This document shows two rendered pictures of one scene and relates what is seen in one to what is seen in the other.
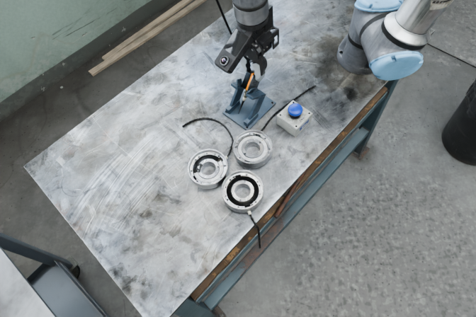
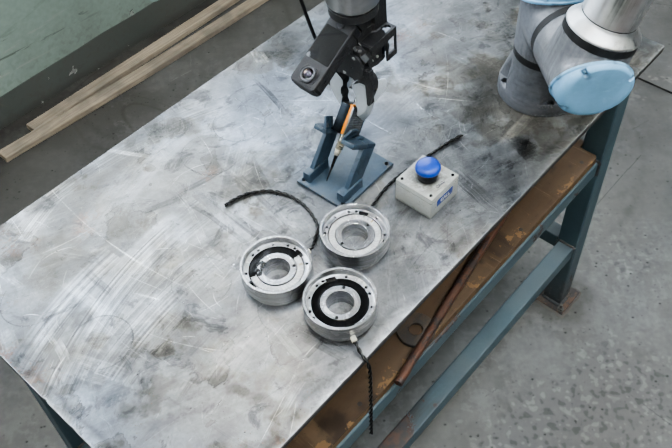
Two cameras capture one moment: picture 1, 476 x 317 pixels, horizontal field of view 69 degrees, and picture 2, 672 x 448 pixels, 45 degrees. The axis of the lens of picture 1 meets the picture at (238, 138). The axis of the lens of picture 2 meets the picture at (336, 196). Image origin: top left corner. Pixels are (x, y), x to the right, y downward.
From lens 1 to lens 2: 0.36 m
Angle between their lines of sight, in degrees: 12
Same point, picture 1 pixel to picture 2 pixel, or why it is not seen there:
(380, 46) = (562, 55)
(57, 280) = not seen: outside the picture
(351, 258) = not seen: outside the picture
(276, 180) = (399, 289)
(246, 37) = (345, 36)
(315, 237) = not seen: outside the picture
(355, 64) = (530, 98)
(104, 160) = (80, 264)
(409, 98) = (650, 195)
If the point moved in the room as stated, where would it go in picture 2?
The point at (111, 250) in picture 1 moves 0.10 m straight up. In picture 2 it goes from (100, 414) to (80, 376)
